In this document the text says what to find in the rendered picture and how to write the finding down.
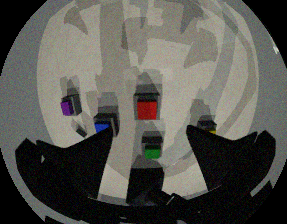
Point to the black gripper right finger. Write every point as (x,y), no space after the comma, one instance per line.
(215,154)

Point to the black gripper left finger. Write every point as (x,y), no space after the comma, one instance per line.
(84,161)

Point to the red button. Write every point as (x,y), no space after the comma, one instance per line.
(147,106)

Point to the blue button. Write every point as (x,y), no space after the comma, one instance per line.
(104,120)

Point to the yellow button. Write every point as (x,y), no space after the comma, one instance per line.
(207,125)

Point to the green button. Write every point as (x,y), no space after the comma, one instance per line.
(152,147)

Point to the purple button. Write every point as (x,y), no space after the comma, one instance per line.
(71,105)

